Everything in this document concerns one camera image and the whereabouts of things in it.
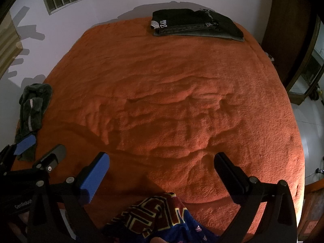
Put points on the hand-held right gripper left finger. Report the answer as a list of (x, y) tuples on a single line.
[(95, 174)]

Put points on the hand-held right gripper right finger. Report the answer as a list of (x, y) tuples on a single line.
[(227, 174)]

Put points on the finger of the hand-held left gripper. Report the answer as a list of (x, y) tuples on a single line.
[(54, 157), (25, 144)]

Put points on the grey fleece garment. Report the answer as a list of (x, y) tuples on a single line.
[(33, 106)]

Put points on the person's patterned shorts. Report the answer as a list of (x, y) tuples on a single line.
[(157, 217)]

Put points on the small metal floor object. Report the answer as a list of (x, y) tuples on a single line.
[(319, 171)]

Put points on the beige curtain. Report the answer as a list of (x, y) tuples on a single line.
[(7, 45)]

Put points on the orange fleece blanket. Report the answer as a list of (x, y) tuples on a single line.
[(164, 93)]

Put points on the crumpled white cloth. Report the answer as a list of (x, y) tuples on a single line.
[(270, 56)]

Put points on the wooden framed mirror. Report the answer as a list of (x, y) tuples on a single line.
[(307, 68)]

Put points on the grey denim jeans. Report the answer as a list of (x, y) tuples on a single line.
[(192, 31)]

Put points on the dark wooden wardrobe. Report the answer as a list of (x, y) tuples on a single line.
[(286, 30)]

